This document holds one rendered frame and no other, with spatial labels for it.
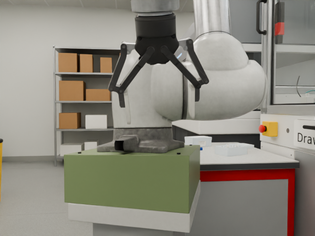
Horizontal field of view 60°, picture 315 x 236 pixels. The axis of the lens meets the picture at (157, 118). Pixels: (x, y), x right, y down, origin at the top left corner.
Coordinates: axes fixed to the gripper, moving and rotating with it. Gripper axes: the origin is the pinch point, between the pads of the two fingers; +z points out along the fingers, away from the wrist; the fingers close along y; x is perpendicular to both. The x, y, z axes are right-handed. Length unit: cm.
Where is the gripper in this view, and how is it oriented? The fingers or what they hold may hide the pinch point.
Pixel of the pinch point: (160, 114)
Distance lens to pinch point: 58.5
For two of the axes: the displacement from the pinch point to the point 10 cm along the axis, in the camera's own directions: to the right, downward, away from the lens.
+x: 0.8, 4.3, -9.0
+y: -10.0, 0.8, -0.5
